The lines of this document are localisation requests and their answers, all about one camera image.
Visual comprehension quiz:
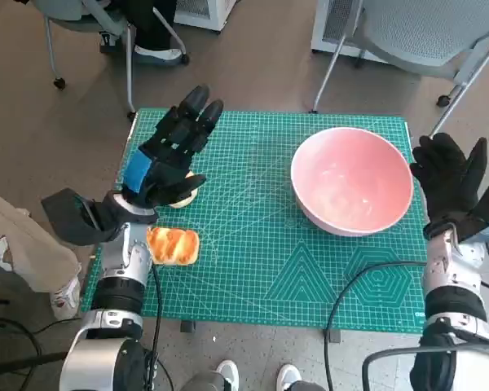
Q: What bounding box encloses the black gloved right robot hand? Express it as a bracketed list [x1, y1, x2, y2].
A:
[409, 133, 489, 226]

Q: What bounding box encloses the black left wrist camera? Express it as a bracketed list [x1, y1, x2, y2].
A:
[40, 187, 126, 246]

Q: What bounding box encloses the grey mesh office chair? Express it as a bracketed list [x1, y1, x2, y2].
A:
[311, 0, 489, 138]

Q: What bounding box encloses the green cutting mat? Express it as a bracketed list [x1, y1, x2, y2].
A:
[81, 108, 429, 334]

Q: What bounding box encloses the person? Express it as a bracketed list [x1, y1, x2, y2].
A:
[99, 0, 184, 66]
[0, 186, 85, 321]
[178, 358, 327, 391]

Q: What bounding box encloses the pink bowl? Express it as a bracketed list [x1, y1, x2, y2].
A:
[290, 126, 415, 238]

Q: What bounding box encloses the black right arm loop cable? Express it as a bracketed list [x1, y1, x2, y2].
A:
[361, 341, 489, 391]

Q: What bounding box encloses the braided toy bread loaf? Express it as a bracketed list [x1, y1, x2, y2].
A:
[146, 226, 200, 266]

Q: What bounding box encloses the round toy bread bun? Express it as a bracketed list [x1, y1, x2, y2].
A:
[169, 170, 199, 209]

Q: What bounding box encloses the black stand bar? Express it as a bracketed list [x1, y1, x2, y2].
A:
[0, 350, 73, 378]

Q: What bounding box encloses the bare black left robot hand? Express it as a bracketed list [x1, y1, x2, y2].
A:
[120, 84, 225, 209]

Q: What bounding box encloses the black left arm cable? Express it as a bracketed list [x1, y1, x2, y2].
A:
[148, 262, 176, 391]

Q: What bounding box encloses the black floor cable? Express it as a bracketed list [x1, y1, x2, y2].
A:
[0, 317, 82, 367]

